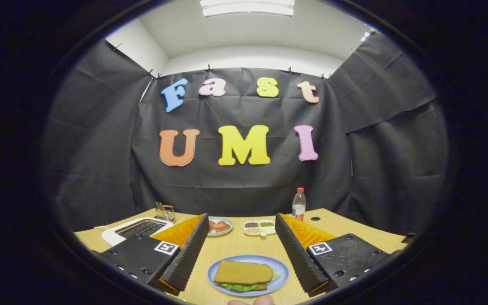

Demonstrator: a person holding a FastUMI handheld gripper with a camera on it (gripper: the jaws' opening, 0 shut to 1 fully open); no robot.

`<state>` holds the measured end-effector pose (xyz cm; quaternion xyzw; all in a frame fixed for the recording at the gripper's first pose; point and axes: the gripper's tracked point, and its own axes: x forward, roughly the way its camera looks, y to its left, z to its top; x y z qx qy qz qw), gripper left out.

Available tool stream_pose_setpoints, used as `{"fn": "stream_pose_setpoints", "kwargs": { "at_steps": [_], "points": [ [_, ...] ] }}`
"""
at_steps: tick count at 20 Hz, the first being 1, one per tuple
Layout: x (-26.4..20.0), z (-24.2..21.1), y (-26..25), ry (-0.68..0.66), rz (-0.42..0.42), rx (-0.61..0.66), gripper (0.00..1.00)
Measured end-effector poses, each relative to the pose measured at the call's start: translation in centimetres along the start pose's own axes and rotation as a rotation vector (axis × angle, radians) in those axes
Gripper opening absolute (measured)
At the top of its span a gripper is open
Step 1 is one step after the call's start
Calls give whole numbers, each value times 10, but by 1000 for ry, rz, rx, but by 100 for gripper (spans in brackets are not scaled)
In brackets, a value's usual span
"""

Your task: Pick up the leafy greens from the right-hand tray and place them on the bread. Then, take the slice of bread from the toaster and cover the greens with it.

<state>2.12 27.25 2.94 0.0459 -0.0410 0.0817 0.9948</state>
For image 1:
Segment white divided seasoning dish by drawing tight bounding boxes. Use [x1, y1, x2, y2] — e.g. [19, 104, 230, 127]
[243, 220, 277, 236]

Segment white toaster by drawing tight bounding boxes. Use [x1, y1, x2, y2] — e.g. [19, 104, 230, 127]
[101, 217, 175, 247]

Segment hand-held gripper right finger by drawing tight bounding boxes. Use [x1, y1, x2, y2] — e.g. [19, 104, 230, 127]
[274, 213, 391, 297]

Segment toasted brown bread slice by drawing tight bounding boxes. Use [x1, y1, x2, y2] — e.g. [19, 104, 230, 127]
[213, 260, 274, 285]

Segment metal wire utensil holder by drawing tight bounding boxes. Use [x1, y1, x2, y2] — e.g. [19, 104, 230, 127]
[156, 205, 176, 223]

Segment green lettuce leaf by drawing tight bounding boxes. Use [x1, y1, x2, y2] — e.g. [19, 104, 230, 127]
[219, 271, 280, 293]

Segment clear bottle with red label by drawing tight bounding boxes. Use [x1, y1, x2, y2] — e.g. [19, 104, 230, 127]
[292, 187, 307, 222]

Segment blue plate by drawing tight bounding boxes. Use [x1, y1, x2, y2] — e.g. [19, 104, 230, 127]
[207, 255, 290, 297]

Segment ceiling light panel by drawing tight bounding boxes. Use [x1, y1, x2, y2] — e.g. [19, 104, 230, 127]
[200, 0, 295, 17]

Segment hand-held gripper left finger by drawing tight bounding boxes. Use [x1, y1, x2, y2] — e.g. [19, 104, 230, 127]
[96, 213, 210, 296]

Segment light green plate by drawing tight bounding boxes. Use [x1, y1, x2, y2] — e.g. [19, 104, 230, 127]
[207, 216, 234, 236]

